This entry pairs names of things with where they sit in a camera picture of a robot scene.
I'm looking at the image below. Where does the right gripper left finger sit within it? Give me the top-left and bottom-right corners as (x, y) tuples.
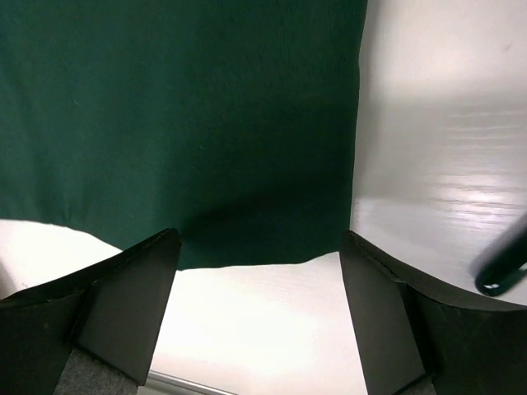
(1, 229), (181, 394)

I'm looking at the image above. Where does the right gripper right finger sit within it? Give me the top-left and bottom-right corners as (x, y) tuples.
(339, 231), (526, 394)

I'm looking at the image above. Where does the dark green cloth napkin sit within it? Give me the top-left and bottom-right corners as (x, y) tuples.
(1, 1), (367, 269)

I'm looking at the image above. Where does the gold knife black handle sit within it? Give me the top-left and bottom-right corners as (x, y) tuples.
(474, 215), (526, 297)

